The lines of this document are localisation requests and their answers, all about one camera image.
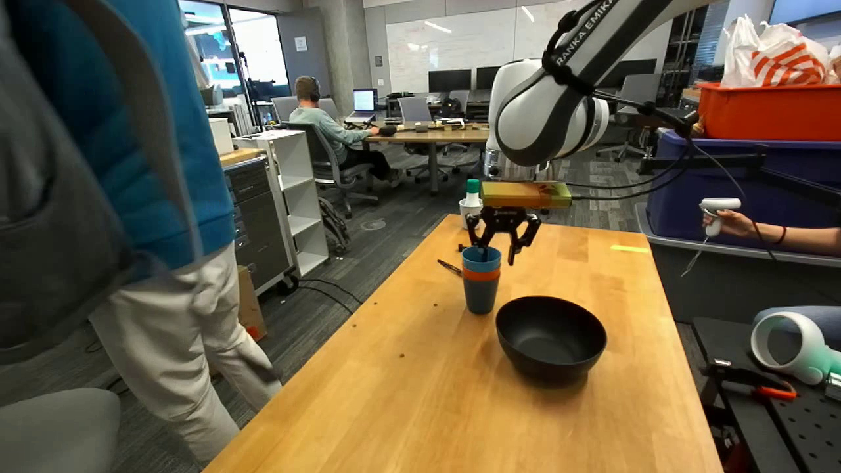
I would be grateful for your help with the yellow wrist camera mount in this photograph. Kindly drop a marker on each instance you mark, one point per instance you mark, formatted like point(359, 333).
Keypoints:
point(528, 196)

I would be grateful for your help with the white plastic container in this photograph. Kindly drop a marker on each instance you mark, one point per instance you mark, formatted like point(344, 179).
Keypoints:
point(472, 207)

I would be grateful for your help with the operator hand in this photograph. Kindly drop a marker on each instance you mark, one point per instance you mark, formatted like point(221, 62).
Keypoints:
point(740, 228)

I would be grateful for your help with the seated person green shirt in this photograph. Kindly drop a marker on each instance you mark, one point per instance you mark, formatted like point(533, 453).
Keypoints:
point(320, 121)

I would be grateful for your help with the white box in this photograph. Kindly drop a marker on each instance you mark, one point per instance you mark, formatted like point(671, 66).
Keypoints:
point(221, 135)

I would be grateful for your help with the white handheld controller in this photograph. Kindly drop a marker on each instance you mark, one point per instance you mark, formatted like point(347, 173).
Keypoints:
point(719, 207)

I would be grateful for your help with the orange plastic cup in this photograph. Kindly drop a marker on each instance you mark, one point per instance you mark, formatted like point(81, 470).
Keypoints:
point(483, 274)

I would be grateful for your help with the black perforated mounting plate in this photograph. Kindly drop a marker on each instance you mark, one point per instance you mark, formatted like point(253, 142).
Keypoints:
point(790, 438)

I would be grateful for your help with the black mesh office chair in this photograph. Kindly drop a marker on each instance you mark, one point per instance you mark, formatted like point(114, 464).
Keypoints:
point(320, 173)

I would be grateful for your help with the grey plastic bin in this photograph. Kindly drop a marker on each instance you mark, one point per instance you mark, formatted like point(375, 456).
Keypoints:
point(744, 279)

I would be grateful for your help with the white orange striped bag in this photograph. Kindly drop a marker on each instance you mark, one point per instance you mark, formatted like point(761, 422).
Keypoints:
point(776, 54)

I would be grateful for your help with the orange plastic bin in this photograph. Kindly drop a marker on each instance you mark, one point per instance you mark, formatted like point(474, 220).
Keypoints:
point(772, 111)

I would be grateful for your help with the person in blue hoodie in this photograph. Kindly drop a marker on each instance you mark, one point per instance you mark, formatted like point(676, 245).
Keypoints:
point(87, 174)

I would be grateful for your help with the grey office chair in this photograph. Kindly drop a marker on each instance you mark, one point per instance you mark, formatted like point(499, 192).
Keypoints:
point(44, 435)

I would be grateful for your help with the black bowl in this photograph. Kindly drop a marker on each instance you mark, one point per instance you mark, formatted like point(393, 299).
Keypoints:
point(550, 341)

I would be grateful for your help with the wooden office table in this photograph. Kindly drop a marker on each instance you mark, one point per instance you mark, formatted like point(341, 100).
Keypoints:
point(437, 135)

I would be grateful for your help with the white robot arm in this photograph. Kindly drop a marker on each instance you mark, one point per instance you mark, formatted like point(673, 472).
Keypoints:
point(542, 114)

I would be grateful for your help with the dark blue plastic bin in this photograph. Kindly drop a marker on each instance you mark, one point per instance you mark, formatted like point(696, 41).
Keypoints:
point(692, 202)

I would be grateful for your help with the grey drawer tool cabinet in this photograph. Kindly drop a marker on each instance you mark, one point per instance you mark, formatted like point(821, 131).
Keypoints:
point(253, 220)

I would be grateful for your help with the black monitor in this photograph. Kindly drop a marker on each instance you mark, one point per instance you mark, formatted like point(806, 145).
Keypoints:
point(488, 78)
point(449, 81)

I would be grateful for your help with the dark teal plastic cup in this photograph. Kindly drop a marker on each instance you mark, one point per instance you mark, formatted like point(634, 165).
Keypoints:
point(483, 299)

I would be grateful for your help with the operator forearm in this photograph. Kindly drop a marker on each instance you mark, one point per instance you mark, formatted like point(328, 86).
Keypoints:
point(806, 238)

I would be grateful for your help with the white shelf unit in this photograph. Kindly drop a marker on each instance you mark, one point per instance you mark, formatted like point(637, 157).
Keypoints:
point(299, 202)

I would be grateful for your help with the pale cylindrical device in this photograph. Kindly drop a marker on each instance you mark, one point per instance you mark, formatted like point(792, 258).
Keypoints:
point(792, 345)

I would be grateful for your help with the black fork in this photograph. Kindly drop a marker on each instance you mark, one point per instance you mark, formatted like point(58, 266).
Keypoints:
point(449, 266)

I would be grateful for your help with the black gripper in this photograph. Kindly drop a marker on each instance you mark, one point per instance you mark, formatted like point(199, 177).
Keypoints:
point(504, 220)

